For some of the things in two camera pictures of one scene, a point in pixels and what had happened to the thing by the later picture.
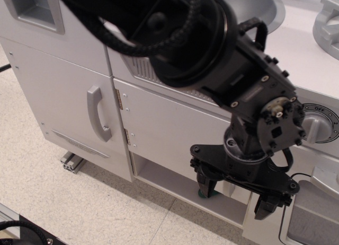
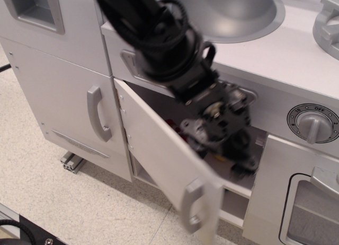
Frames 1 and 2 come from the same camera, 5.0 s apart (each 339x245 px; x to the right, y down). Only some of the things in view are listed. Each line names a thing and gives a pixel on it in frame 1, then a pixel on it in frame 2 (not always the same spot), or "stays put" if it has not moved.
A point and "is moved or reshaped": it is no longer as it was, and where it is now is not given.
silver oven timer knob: [321, 125] stays put
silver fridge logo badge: [76, 143] stays put
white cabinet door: [166, 128] is moved or reshaped
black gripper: [213, 163] -> [226, 133]
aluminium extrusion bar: [72, 162] stays put
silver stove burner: [328, 35] stays put
